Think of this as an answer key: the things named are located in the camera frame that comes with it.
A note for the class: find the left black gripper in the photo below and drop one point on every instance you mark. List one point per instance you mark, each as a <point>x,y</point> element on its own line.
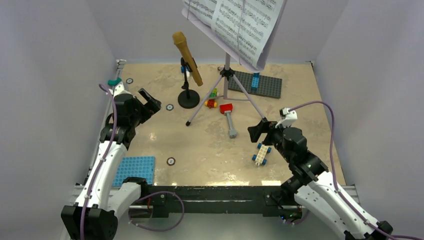
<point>154,105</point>

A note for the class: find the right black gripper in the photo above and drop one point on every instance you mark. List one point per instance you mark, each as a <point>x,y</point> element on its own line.
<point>264,126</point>

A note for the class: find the black microphone stand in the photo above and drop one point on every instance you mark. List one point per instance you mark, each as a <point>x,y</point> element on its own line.
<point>188,98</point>

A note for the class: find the gold microphone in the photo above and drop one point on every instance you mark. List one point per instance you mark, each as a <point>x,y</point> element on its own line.
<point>180,42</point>

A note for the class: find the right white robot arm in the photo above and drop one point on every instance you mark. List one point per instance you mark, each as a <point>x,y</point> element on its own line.
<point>313,187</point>

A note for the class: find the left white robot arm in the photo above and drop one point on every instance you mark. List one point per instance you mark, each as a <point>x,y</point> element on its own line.
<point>95,214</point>

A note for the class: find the poker chip near centre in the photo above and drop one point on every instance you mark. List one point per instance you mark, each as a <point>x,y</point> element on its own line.
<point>169,107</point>

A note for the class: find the white brick car blue wheels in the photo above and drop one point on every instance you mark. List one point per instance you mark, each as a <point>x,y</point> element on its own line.
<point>260,158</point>

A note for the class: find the red and grey brick hammer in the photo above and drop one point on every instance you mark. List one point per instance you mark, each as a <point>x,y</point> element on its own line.
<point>226,110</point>

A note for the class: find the teal clamp hook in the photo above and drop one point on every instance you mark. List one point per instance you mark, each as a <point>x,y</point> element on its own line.
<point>115,82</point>

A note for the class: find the blue and white bricks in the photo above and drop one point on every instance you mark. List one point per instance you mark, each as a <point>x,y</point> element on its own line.
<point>186,71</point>

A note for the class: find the dark grey building baseplate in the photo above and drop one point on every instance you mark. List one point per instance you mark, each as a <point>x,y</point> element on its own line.
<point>267,87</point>

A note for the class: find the red brick yellow wheels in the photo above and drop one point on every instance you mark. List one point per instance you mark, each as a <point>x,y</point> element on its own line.
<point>211,103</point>

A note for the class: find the blue brick stack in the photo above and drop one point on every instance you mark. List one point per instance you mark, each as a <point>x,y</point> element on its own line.
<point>255,81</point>

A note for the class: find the green brick toy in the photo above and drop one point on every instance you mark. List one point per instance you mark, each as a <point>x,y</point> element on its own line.
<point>214,94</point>

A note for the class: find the poker chip near front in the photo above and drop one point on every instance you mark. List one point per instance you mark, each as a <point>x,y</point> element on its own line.
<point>171,161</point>

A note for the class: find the light blue building baseplate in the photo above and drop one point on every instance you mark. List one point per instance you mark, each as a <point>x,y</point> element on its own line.
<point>135,166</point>

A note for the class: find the white sheet music pages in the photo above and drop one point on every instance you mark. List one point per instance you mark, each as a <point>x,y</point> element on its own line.
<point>245,29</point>

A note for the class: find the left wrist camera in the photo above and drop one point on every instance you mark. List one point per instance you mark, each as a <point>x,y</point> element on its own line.
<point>119,89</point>

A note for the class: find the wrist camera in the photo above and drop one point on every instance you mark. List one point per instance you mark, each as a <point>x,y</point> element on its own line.
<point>288,117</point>
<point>119,89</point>

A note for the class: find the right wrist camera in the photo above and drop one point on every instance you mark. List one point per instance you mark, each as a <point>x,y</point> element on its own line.
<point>288,117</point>

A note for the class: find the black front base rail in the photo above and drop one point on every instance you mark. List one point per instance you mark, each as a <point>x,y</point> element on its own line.
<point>268,201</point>

